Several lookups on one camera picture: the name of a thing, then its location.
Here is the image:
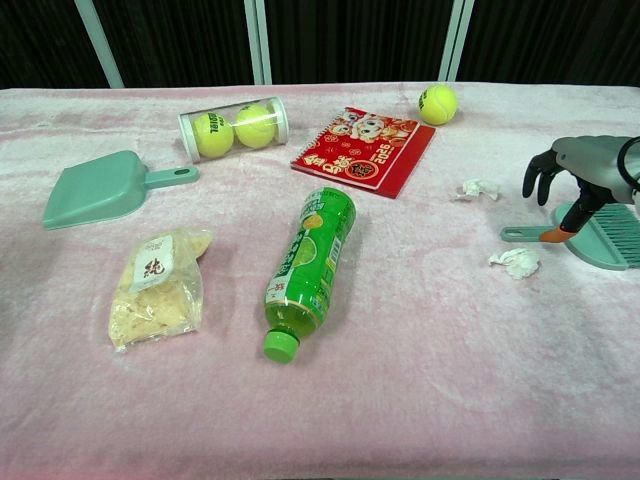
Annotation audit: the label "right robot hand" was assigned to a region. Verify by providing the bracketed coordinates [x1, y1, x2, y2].
[522, 135, 640, 244]

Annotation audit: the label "small teal hand broom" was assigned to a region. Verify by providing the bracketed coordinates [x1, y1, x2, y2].
[501, 203, 640, 272]

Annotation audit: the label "white tissue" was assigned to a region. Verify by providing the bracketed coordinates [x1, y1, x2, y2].
[488, 247, 542, 280]
[454, 178, 501, 203]

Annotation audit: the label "yellow tennis ball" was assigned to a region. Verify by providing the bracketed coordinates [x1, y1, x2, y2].
[234, 103, 278, 149]
[418, 83, 459, 126]

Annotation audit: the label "tennis ball with black print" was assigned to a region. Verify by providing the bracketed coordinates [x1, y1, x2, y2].
[193, 112, 235, 157]

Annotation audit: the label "clear tennis ball tube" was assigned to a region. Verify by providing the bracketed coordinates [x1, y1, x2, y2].
[178, 96, 290, 164]

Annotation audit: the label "red 2025 spiral calendar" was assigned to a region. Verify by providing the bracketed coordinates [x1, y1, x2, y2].
[290, 106, 437, 200]

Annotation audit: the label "black curtain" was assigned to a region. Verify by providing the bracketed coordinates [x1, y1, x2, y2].
[0, 0, 640, 91]

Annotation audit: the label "pink plush table cloth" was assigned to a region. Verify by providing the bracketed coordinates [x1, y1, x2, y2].
[0, 82, 640, 480]

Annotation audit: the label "green drink bottle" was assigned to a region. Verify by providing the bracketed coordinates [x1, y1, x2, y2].
[263, 186, 357, 365]

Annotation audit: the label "clear bag of flakes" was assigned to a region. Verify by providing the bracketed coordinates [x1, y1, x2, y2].
[108, 227, 215, 353]

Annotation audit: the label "teal plastic dustpan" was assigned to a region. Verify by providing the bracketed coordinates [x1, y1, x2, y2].
[42, 150, 200, 231]

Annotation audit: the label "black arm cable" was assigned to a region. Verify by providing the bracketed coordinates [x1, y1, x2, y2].
[616, 136, 640, 192]

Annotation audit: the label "pale green frame post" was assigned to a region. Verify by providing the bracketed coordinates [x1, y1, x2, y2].
[243, 0, 274, 86]
[438, 0, 476, 84]
[74, 0, 125, 89]

